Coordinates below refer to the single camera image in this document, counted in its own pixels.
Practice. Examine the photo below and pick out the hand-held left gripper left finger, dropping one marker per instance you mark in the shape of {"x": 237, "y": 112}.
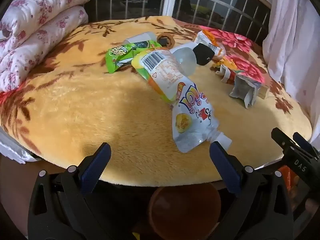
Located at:
{"x": 97, "y": 162}

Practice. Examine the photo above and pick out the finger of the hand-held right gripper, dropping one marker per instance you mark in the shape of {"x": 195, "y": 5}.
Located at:
{"x": 305, "y": 142}
{"x": 280, "y": 136}

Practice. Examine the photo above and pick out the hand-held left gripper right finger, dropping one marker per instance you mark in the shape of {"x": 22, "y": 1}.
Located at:
{"x": 222, "y": 162}

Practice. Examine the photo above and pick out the white spout drink pouch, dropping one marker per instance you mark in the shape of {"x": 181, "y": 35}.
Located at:
{"x": 195, "y": 125}

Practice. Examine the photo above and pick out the paper carton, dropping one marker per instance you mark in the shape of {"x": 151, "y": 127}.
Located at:
{"x": 242, "y": 90}

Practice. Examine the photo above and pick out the orange plastic bucket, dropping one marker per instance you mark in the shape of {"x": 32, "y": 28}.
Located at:
{"x": 185, "y": 210}

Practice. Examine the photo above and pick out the clear plastic bottle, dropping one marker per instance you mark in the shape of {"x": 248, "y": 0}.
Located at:
{"x": 185, "y": 61}

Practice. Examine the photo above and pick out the green snack packet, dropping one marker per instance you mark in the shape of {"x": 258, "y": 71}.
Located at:
{"x": 117, "y": 55}

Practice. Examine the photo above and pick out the orange plastic bag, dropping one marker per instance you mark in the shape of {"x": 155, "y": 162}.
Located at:
{"x": 287, "y": 177}

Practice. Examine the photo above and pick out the yellow floral plush blanket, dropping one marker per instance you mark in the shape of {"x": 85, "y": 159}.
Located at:
{"x": 87, "y": 110}

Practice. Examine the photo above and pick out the white curtain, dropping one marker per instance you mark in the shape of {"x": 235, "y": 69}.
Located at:
{"x": 295, "y": 42}

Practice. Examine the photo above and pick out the black cloth pouch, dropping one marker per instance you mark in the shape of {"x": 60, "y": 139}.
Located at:
{"x": 203, "y": 53}

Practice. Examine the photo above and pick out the orange white snack packet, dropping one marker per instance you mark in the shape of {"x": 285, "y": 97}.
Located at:
{"x": 207, "y": 38}

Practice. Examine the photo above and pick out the brown tape roll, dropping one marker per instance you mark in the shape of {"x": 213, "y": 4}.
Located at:
{"x": 172, "y": 41}

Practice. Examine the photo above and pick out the metal window grille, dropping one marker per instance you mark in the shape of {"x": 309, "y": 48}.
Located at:
{"x": 220, "y": 12}

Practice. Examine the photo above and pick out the white pink floral quilt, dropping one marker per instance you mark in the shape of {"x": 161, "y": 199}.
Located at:
{"x": 37, "y": 25}

